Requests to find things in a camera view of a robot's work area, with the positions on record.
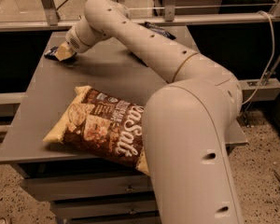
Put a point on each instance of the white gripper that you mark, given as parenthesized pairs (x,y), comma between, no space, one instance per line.
(73,41)

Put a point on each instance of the blue rxbar blueberry bar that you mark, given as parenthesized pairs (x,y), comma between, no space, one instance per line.
(50,54)

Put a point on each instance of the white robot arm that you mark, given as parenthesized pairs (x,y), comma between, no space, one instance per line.
(184,122)

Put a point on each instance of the brown sea salt chip bag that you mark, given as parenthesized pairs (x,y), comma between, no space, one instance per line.
(105,126)

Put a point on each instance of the blue chip bag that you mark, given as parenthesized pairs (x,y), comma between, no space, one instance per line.
(157,29)

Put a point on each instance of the grey drawer cabinet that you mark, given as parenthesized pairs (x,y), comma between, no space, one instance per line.
(81,187)

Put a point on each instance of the shoe tip on floor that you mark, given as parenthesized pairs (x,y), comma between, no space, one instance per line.
(4,220)

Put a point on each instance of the metal railing frame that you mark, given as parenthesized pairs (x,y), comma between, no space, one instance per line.
(24,15)

